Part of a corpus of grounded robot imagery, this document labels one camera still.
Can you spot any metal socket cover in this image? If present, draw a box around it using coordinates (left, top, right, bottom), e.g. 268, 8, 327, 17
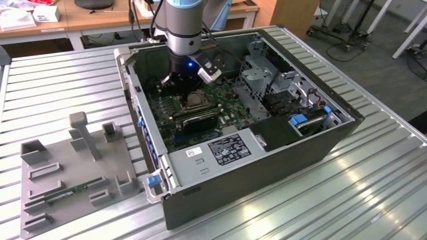
186, 90, 215, 111

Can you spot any CPU socket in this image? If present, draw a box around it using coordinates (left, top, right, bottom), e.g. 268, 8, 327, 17
182, 89, 215, 112

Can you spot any metal drive cage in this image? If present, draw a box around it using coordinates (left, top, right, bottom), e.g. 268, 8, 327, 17
238, 37, 303, 115

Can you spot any green motherboard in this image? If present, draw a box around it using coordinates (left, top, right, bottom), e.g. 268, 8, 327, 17
146, 74, 270, 154

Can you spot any pale blue teach pendant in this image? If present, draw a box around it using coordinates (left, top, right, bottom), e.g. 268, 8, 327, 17
204, 0, 234, 30

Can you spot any black graphics card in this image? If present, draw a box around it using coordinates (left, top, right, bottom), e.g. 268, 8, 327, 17
182, 112, 220, 135

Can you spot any wooden desk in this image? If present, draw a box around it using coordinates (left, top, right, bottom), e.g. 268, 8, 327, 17
0, 4, 83, 52
63, 0, 262, 50

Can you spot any silver chipset heatsink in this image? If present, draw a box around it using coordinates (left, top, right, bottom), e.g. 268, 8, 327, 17
222, 125, 240, 136

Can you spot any black round base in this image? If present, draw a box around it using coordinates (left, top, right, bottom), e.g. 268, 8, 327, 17
74, 0, 114, 10

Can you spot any wooden cabinet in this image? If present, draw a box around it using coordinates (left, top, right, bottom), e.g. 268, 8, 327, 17
263, 0, 320, 41

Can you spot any grey power supply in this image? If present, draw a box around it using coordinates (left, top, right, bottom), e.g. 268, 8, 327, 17
166, 128, 268, 188

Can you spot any small white box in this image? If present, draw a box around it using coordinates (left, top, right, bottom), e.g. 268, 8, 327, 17
32, 5, 63, 24

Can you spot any blue case latch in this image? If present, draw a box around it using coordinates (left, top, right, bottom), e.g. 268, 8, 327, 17
144, 175, 162, 187

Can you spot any large white box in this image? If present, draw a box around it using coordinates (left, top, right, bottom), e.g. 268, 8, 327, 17
0, 9, 38, 32

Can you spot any black grey PC case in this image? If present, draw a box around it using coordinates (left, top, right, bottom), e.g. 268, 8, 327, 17
112, 27, 366, 231

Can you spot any grey parts rack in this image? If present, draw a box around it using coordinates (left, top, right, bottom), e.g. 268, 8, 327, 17
19, 111, 151, 240

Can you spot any black wheeled stand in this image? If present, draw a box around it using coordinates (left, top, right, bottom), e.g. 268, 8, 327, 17
306, 0, 376, 52

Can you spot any green RAM stick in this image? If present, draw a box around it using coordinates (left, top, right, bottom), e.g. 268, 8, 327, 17
42, 183, 94, 204

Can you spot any white table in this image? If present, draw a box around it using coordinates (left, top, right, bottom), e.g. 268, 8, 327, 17
391, 0, 427, 60

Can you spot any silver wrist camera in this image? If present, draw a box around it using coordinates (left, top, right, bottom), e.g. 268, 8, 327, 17
188, 51, 232, 84

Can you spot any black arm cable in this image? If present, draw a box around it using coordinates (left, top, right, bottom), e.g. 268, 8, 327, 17
127, 0, 158, 45

